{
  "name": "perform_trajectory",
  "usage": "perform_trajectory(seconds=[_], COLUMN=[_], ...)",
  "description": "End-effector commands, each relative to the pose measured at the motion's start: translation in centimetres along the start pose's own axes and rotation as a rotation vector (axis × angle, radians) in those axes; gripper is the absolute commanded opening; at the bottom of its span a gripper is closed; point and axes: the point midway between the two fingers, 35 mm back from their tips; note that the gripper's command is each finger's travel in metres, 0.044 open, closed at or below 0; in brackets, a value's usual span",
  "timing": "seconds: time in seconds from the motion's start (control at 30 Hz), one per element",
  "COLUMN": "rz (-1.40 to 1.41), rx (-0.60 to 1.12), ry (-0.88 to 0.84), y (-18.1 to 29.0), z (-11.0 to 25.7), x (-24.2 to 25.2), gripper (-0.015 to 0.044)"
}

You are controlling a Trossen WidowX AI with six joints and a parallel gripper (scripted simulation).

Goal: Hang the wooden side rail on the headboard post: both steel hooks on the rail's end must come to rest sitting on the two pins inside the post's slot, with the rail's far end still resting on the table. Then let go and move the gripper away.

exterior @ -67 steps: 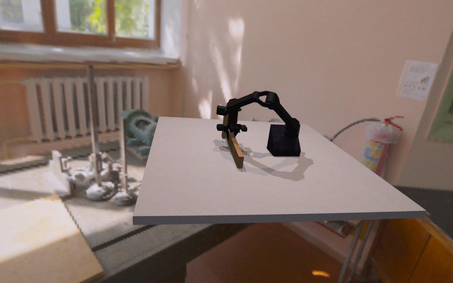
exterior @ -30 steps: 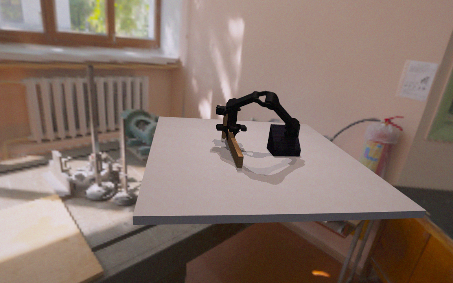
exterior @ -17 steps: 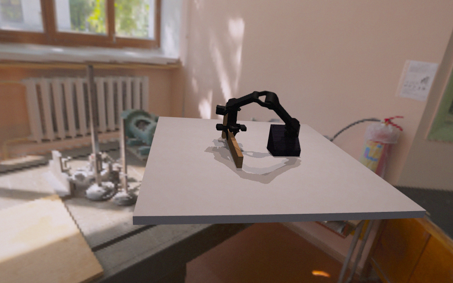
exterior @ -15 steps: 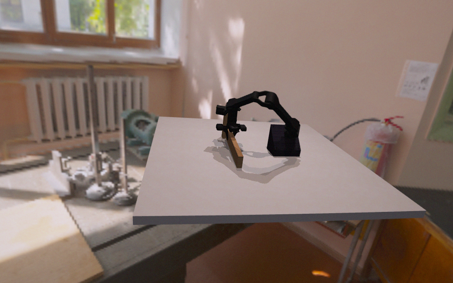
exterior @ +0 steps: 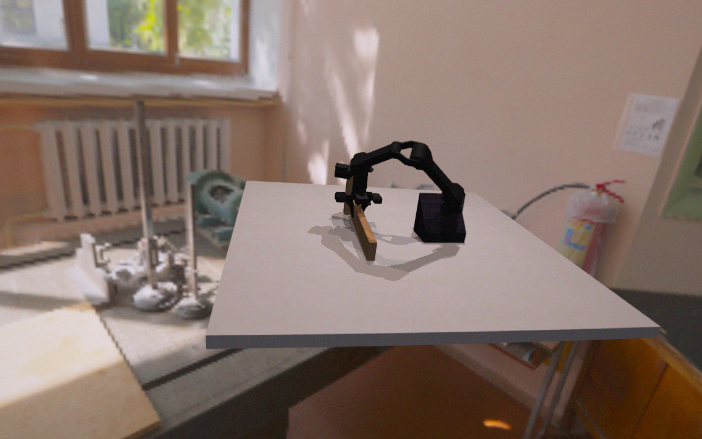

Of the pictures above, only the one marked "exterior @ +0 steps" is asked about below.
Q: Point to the brown wooden board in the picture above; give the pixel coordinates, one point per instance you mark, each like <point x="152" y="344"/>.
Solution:
<point x="364" y="232"/>

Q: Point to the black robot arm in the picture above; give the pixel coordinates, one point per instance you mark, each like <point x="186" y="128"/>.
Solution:
<point x="421" y="158"/>

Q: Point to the dark brown wooden post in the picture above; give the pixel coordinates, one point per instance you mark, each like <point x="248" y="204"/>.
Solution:
<point x="349" y="184"/>

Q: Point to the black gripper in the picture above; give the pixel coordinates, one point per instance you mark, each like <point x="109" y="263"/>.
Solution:
<point x="342" y="197"/>

